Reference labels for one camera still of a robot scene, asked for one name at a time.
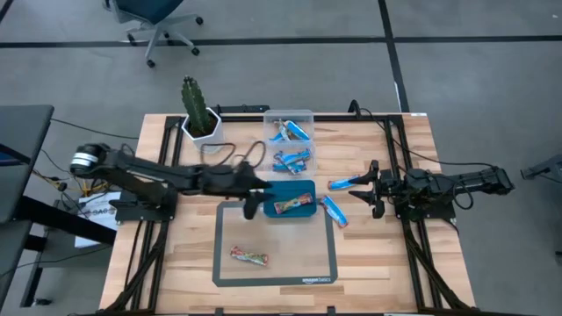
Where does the grey stand base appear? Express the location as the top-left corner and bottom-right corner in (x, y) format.
(520, 153), (562, 188)

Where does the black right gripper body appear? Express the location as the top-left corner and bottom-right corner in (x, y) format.
(370, 159), (399, 219)

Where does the blue plastic bin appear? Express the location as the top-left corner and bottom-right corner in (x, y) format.
(262, 179), (318, 219)

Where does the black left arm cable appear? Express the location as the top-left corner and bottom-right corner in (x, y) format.
(199, 140), (268, 172)

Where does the grey office chair blue seat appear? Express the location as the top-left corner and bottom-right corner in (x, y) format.
(103, 0), (205, 69)

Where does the green cactus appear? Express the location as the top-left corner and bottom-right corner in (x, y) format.
(181, 75), (213, 136)

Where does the black floor cable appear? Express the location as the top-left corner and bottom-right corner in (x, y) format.
(0, 244), (112, 278)
(50, 117), (140, 140)

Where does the clear plastic bin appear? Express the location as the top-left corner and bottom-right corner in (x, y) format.
(262, 108), (315, 142)
(262, 139), (319, 182)

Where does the yellow cable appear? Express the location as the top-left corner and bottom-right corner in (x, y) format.
(78, 177), (111, 197)

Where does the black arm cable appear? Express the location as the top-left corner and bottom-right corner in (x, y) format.
(199, 140), (268, 172)
(348, 99), (500, 170)

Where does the white hexagonal plant pot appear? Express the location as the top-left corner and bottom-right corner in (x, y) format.
(181, 106), (227, 155)

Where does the black aluminium table frame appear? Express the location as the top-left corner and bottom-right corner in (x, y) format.
(100, 112), (478, 316)

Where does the white printed cardboard box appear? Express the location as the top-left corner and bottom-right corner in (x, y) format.
(74, 190), (122, 249)

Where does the multicolour wrapper granola bar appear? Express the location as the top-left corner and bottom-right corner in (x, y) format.
(229, 245), (270, 267)
(273, 191), (315, 215)

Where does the grey-bordered translucent silicone mat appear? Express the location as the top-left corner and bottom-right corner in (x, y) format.
(212, 200), (339, 289)

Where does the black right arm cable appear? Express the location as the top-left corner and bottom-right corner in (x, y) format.
(348, 99), (500, 170)

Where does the dark grey desk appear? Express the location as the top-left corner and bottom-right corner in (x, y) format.
(0, 104), (118, 308)

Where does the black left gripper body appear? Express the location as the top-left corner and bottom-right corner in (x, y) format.
(201, 161), (261, 220)

